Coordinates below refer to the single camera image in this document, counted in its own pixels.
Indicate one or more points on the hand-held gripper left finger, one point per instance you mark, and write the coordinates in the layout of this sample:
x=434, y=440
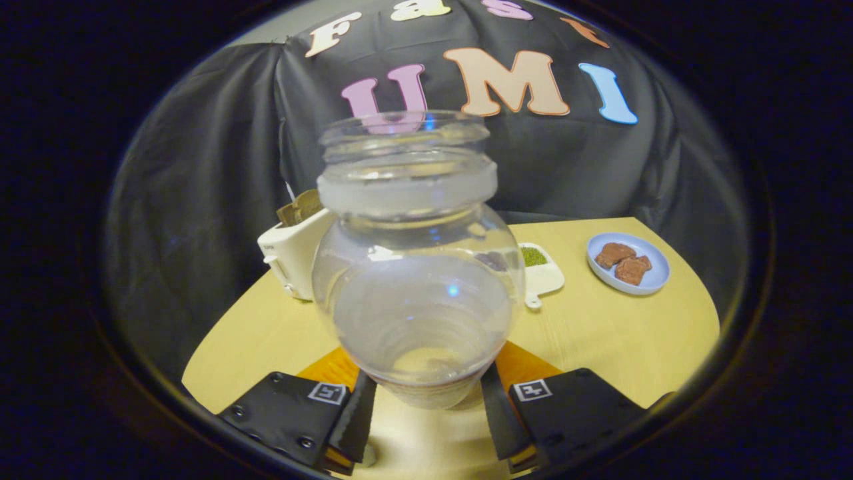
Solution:
x=356, y=420

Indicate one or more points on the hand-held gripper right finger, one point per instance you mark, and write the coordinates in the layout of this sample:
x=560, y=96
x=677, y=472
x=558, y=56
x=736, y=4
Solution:
x=500, y=423

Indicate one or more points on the clear plastic bottle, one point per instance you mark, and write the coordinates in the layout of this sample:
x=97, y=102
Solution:
x=420, y=300

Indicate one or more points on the wooden table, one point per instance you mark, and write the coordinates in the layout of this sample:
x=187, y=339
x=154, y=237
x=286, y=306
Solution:
x=600, y=340

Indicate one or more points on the white divided dish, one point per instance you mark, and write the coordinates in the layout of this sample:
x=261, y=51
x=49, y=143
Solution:
x=546, y=276

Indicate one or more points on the white toaster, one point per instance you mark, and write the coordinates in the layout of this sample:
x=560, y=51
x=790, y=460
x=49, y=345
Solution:
x=293, y=256

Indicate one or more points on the brown meat piece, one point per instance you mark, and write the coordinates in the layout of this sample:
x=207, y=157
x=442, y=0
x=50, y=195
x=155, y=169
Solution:
x=633, y=270
x=613, y=254

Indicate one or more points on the toast slice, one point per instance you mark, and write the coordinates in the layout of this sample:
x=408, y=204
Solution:
x=300, y=206

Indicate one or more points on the blue plate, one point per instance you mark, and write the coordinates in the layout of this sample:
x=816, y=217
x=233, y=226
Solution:
x=656, y=266

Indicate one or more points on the black backdrop cloth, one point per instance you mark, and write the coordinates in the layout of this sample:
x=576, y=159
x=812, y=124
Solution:
x=200, y=200

